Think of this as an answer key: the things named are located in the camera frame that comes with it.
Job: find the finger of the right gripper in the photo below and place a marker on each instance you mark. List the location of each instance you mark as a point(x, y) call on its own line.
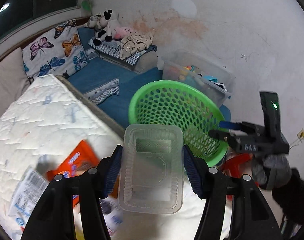
point(228, 125)
point(219, 135)

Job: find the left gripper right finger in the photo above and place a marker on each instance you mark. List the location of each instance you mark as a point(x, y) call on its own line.
point(251, 216)

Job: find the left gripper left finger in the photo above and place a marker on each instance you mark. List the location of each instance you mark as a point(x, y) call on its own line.
point(52, 217)

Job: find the white blue milk carton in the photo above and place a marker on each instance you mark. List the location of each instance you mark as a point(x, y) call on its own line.
point(25, 196)

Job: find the orange snack wrapper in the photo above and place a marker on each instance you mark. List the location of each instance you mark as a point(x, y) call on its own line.
point(82, 159)

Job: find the clear plastic tray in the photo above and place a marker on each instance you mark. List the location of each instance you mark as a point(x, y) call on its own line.
point(151, 176)

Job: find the right grey gloved hand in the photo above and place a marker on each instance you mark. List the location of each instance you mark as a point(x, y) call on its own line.
point(271, 171)

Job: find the clear plastic storage box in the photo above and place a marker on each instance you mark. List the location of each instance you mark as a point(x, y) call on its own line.
point(214, 81)

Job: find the green plastic basket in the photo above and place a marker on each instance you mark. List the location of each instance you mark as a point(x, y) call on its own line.
point(168, 102)

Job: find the spotted cream cloth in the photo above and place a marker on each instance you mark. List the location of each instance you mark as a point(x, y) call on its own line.
point(134, 43)

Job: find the blue patterned folded blanket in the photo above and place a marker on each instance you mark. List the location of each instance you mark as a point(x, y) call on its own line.
point(117, 50)

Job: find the pink plush toy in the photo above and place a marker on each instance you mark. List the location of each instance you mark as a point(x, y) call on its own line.
point(121, 32)

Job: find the grey pillow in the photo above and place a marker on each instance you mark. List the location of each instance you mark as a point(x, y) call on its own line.
point(13, 79)

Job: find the cow plush toy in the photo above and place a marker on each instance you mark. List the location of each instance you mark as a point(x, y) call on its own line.
point(105, 25)

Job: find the right butterfly pillow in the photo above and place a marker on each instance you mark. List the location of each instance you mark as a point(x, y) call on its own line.
point(58, 51)

